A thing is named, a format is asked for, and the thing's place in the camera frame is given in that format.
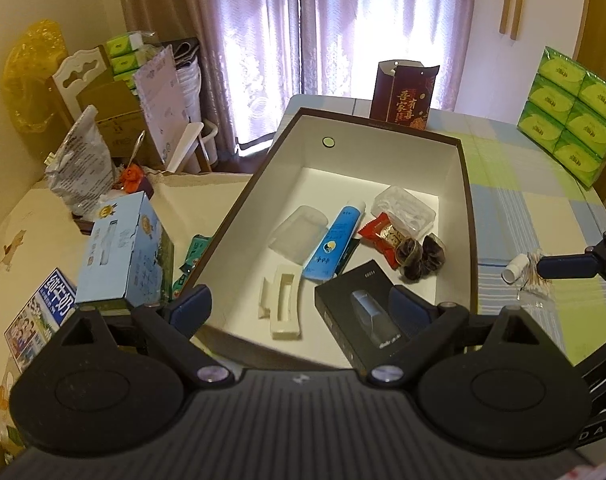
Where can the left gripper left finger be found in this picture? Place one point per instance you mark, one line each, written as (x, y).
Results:
(169, 331)

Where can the cotton swab packet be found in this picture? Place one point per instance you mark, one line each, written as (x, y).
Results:
(533, 290)

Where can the green tissue multipack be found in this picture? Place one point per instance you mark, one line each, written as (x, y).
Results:
(565, 114)

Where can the red gold gift bag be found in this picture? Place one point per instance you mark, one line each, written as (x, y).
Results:
(403, 92)

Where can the translucent plastic case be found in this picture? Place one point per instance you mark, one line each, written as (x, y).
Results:
(299, 235)

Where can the white bucket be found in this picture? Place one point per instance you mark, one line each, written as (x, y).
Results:
(190, 81)

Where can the clear plastic floss box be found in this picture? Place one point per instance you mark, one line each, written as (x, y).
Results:
(407, 213)

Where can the red candy wrapper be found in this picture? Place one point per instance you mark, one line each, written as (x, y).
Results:
(384, 236)

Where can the white plastic tray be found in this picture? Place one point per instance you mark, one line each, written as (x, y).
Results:
(279, 302)

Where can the yellow plastic bag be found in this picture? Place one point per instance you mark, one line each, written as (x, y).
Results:
(33, 59)

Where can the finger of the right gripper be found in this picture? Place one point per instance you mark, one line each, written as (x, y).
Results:
(570, 266)

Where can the purple window curtain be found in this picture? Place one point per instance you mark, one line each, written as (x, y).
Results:
(256, 54)

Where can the checked tablecloth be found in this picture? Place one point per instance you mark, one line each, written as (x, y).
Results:
(523, 201)

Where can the dark tea bags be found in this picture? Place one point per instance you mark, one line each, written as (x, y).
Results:
(418, 260)

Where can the orange small object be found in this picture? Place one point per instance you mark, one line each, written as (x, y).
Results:
(131, 178)

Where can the black product box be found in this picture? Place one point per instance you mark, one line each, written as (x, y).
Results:
(354, 306)

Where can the brown cardboard box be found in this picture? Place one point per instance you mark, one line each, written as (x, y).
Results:
(85, 78)

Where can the small white bottle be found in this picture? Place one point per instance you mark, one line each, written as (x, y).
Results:
(513, 271)

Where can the green tissue pack stack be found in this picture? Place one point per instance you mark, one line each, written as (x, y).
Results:
(128, 52)

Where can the green snack packet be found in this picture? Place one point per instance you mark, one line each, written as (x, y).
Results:
(195, 251)

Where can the light blue carton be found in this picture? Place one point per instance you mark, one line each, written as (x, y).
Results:
(129, 257)

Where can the milk carton box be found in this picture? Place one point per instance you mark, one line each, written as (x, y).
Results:
(40, 318)

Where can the blue toothpaste tube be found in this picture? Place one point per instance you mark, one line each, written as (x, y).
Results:
(321, 266)

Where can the large brown storage box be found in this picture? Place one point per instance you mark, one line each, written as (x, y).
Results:
(324, 160)

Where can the grey foil bag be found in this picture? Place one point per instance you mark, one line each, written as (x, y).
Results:
(81, 170)

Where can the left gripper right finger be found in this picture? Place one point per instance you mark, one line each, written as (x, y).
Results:
(430, 331)

